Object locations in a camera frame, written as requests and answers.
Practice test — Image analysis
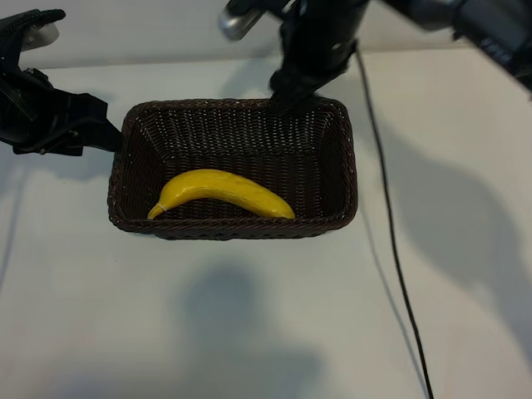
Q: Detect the yellow banana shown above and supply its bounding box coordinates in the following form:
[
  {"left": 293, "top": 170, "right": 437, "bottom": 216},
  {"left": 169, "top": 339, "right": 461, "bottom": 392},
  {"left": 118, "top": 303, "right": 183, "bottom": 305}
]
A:
[{"left": 146, "top": 168, "right": 297, "bottom": 222}]

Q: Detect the thin black cable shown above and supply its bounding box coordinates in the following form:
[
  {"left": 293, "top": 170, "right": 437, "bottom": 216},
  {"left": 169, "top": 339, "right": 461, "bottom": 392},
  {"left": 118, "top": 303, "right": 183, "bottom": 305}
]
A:
[{"left": 352, "top": 39, "right": 436, "bottom": 399}]

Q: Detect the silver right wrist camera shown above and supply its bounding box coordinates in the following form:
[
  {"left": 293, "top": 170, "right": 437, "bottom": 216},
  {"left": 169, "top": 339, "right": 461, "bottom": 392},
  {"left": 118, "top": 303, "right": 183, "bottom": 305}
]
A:
[{"left": 218, "top": 0, "right": 267, "bottom": 42}]

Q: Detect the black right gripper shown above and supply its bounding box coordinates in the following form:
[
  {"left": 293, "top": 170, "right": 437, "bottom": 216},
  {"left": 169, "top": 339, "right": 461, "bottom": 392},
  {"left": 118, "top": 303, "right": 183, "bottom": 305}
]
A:
[{"left": 267, "top": 0, "right": 370, "bottom": 111}]

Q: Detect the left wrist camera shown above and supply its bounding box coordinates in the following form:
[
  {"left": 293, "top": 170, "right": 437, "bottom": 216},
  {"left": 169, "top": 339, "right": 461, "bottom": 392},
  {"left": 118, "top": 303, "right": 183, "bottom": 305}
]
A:
[{"left": 0, "top": 8, "right": 67, "bottom": 66}]

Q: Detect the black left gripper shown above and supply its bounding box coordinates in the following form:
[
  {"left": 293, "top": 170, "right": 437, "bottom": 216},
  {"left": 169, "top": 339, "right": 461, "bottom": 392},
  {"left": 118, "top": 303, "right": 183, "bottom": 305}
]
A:
[{"left": 0, "top": 65, "right": 125, "bottom": 157}]

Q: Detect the dark brown wicker basket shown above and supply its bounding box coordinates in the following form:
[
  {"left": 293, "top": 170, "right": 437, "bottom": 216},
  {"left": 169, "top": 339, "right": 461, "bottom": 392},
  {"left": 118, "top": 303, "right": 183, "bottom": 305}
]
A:
[{"left": 108, "top": 98, "right": 359, "bottom": 242}]

